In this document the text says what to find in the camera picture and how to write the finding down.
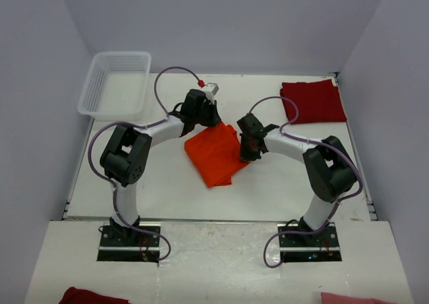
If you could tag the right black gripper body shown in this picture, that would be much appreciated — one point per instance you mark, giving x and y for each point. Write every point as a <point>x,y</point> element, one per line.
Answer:
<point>247,151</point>

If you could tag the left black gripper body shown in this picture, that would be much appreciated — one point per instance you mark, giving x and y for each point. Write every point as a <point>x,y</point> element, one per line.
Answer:
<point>205,116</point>

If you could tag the orange t-shirt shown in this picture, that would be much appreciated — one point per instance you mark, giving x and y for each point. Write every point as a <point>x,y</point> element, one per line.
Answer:
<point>215,153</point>

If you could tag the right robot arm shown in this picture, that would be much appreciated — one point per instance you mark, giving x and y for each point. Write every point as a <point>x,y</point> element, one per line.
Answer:
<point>330,171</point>

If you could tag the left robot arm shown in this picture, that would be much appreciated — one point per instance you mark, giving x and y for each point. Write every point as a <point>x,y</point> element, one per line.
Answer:
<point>125,156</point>

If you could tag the folded dark red t-shirt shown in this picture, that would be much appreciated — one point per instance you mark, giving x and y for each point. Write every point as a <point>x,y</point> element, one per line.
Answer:
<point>317,102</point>

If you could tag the white plastic basket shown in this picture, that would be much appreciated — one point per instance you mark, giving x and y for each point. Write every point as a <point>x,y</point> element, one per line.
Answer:
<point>115,86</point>

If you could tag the pink cloth bottom right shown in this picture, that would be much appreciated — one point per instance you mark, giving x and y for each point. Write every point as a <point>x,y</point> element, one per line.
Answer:
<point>330,298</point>

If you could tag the dark red cloth bottom left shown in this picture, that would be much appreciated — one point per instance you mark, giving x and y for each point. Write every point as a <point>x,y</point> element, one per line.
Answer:
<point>74,295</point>

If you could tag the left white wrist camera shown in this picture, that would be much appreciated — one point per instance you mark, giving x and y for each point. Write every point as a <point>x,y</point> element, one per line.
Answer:
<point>210,90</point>

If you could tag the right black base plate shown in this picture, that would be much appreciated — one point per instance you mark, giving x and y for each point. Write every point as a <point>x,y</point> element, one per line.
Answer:
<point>315,248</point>

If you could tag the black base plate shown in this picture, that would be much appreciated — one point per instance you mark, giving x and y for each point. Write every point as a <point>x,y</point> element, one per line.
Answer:
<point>132,246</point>
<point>315,248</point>

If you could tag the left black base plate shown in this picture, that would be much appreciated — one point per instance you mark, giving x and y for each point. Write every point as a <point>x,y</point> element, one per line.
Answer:
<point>132,246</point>

